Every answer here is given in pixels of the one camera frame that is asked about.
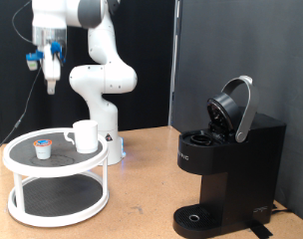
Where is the black drip tray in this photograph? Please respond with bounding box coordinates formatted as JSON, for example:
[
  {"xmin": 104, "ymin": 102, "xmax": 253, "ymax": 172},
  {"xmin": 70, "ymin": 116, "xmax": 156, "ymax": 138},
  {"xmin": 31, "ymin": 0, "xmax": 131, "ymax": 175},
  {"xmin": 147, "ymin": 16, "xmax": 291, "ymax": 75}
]
[{"xmin": 172, "ymin": 203, "xmax": 225, "ymax": 239}]

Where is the blue cable clip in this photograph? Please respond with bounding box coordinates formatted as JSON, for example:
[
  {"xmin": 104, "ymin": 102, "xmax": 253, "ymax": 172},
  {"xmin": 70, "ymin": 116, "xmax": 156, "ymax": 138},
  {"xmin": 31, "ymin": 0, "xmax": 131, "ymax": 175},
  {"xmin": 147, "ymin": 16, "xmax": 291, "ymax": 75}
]
[{"xmin": 50, "ymin": 41, "xmax": 65, "ymax": 64}]

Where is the k-cup pod blue red lid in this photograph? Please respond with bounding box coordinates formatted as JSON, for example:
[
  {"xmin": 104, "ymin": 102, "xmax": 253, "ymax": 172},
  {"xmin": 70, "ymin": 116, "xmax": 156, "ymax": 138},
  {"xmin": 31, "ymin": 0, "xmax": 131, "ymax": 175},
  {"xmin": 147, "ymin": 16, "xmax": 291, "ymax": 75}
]
[{"xmin": 33, "ymin": 138, "xmax": 54, "ymax": 160}]

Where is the Keurig lid with silver handle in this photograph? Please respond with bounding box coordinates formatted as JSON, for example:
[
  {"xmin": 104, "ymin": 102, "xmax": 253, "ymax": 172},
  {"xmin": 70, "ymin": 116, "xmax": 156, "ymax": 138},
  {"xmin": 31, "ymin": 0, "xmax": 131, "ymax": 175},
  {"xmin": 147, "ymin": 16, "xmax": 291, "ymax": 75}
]
[{"xmin": 205, "ymin": 75, "xmax": 260, "ymax": 143}]

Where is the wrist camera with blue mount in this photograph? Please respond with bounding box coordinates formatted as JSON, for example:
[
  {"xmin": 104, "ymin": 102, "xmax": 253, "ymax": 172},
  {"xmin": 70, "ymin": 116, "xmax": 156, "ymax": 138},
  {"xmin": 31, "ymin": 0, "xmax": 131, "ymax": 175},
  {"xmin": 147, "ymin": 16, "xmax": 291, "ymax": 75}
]
[{"xmin": 25, "ymin": 49, "xmax": 45, "ymax": 72}]

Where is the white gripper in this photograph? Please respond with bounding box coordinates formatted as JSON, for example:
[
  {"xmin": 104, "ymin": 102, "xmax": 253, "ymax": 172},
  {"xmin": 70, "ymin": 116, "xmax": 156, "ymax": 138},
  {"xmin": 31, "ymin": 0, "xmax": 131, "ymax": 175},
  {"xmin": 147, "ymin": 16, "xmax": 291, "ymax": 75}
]
[{"xmin": 41, "ymin": 49, "xmax": 63, "ymax": 97}]

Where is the black camera cable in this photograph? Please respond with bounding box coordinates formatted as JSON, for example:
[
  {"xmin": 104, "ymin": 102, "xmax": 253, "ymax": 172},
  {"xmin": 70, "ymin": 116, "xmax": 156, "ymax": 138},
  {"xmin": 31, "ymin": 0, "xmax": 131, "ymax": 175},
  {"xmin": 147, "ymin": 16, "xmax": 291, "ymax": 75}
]
[{"xmin": 0, "ymin": 0, "xmax": 67, "ymax": 157}]

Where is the black power cord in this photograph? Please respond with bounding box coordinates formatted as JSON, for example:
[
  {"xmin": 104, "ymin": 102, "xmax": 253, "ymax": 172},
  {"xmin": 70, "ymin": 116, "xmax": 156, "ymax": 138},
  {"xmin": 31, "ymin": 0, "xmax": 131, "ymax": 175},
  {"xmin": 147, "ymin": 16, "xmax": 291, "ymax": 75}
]
[{"xmin": 270, "ymin": 202, "xmax": 293, "ymax": 217}]

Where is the white ceramic mug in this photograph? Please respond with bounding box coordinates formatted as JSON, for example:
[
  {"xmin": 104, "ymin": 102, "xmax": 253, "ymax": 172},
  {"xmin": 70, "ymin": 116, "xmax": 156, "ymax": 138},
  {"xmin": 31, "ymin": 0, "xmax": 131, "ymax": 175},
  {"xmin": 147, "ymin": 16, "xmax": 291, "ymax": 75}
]
[{"xmin": 63, "ymin": 119, "xmax": 100, "ymax": 154}]

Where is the silver vertical frame pole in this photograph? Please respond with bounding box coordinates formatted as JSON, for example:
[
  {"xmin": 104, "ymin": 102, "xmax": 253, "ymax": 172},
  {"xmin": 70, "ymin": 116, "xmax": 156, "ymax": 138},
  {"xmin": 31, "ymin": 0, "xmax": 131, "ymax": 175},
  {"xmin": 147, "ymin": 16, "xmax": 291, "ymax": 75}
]
[{"xmin": 168, "ymin": 0, "xmax": 183, "ymax": 127}]

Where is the white two-tier turntable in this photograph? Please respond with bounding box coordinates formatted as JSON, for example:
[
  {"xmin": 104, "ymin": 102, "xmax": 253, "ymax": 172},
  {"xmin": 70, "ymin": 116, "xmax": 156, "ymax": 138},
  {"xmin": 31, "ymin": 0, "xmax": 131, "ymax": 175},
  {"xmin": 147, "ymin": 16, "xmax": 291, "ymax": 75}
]
[{"xmin": 2, "ymin": 127, "xmax": 110, "ymax": 228}]

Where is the black Keurig coffee machine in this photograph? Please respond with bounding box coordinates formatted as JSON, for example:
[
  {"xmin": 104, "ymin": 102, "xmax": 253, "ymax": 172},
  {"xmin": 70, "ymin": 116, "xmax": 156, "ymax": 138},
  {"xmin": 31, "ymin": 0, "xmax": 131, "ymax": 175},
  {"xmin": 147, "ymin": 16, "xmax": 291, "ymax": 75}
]
[{"xmin": 172, "ymin": 109, "xmax": 287, "ymax": 239}]

